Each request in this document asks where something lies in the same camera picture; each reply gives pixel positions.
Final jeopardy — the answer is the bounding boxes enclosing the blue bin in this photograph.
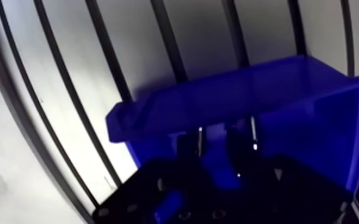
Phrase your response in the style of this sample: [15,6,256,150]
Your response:
[106,55,359,224]

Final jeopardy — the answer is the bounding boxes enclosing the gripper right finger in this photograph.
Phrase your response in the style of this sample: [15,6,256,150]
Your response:
[212,116,354,224]

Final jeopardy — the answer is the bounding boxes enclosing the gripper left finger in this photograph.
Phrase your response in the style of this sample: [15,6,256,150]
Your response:
[92,126,213,224]

